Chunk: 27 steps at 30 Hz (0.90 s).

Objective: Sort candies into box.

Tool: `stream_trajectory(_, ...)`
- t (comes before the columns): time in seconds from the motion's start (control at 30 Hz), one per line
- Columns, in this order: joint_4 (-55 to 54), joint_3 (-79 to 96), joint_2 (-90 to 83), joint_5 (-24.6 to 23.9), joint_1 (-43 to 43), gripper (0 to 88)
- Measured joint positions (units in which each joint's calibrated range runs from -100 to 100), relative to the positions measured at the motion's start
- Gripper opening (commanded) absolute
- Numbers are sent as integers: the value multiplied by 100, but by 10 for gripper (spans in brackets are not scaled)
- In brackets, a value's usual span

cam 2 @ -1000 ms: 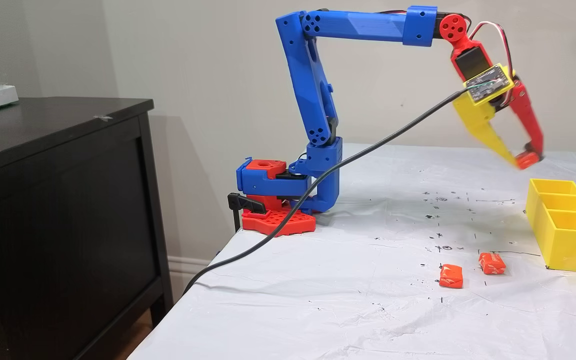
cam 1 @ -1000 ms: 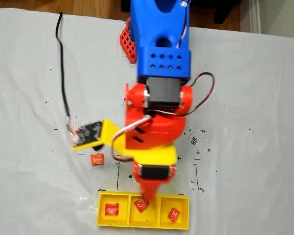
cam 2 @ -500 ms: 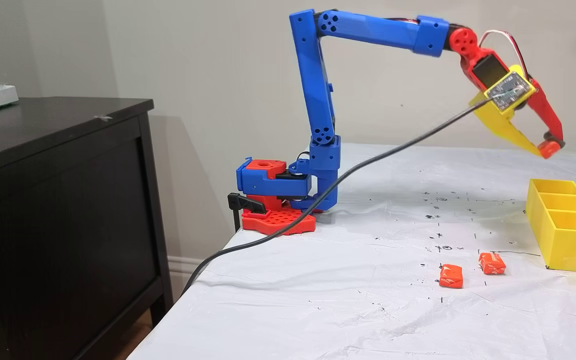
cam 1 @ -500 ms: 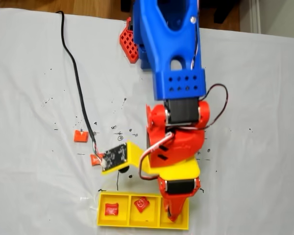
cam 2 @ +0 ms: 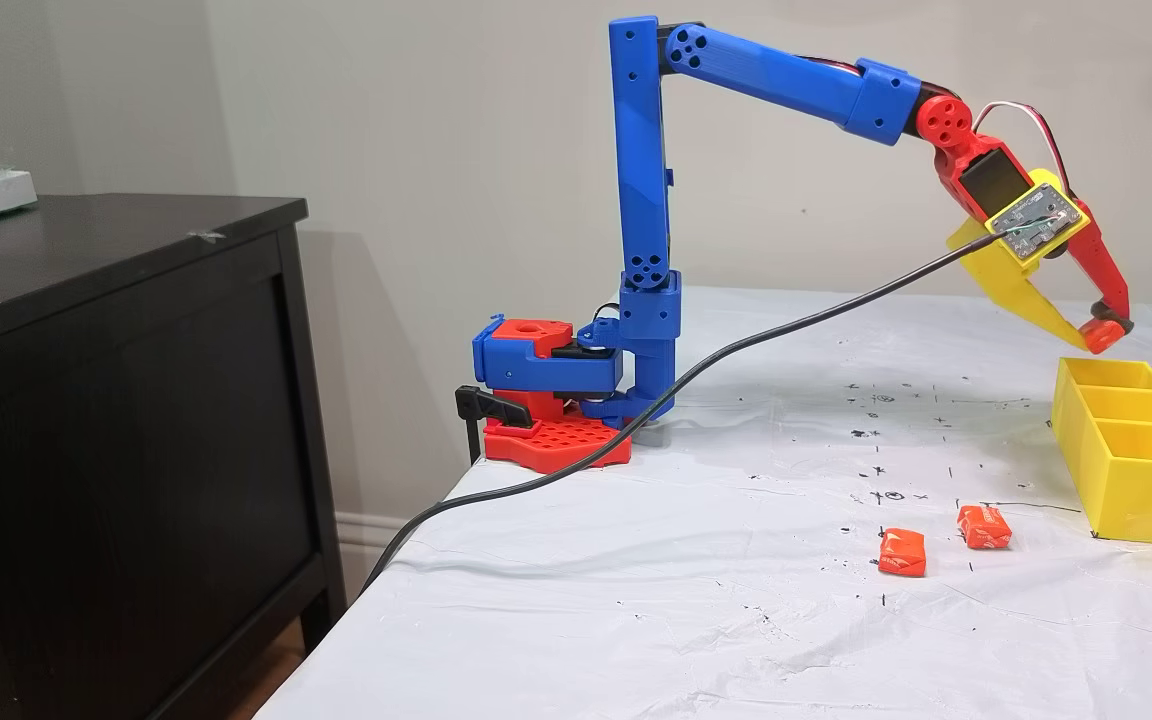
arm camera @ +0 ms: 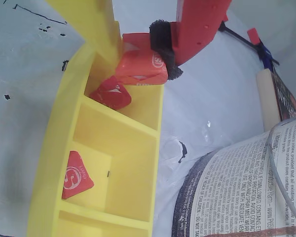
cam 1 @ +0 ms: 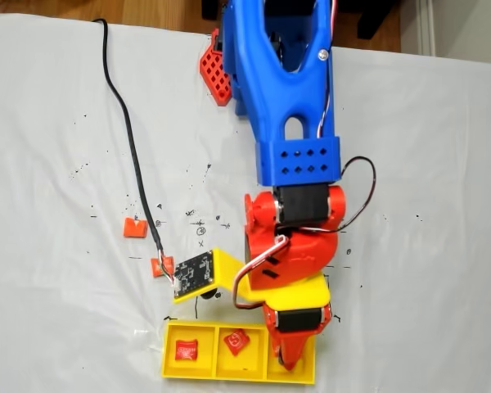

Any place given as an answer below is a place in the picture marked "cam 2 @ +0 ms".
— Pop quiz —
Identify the yellow three-compartment box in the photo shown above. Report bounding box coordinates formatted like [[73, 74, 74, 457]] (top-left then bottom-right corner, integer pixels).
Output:
[[1049, 358, 1152, 547]]

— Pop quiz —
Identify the white table cover sheet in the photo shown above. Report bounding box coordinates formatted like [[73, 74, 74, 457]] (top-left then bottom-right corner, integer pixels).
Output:
[[256, 285, 1152, 720]]

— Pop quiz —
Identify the orange Starburst candy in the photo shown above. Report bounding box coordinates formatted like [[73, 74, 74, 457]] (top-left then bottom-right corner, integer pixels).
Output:
[[1081, 315, 1125, 356], [877, 528, 928, 579], [957, 505, 1014, 551]]

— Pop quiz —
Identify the white red servo wire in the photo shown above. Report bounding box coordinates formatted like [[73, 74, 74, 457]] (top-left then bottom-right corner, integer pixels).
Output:
[[971, 100, 1077, 196]]

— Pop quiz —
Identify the camera board on yellow mount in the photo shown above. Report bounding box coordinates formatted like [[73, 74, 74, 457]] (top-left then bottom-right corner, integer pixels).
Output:
[[991, 168, 1092, 269]]

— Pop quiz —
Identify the black camera cable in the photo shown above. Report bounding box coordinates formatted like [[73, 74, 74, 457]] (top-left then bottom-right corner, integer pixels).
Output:
[[351, 228, 1022, 601]]

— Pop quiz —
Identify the white baseboard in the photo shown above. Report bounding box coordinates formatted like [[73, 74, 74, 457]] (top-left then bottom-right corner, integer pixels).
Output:
[[334, 510, 412, 573]]

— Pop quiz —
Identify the black wooden dresser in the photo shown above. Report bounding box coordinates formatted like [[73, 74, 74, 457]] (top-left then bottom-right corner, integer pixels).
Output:
[[0, 193, 347, 720]]

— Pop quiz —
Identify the black table clamp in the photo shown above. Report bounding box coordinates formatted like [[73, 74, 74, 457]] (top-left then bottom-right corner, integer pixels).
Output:
[[454, 385, 535, 466]]

